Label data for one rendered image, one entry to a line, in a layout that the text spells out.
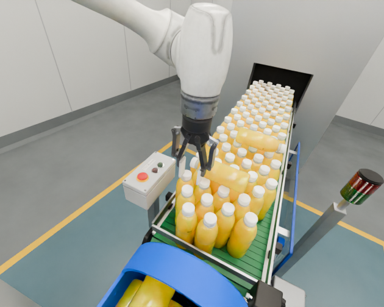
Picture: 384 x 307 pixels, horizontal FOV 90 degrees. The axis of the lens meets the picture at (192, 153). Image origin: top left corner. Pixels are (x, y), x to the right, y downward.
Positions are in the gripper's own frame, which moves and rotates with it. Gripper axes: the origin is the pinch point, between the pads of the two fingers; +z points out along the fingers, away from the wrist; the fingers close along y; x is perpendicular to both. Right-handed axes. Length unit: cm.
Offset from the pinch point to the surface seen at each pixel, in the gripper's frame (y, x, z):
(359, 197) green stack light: 48, 16, 0
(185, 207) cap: 2.5, -7.2, 8.0
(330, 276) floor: 102, 65, 119
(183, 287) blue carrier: 12.9, -29.6, -4.5
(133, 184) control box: -17.2, -7.4, 8.9
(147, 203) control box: -11.7, -7.9, 14.7
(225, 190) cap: 11.2, 5.5, 8.1
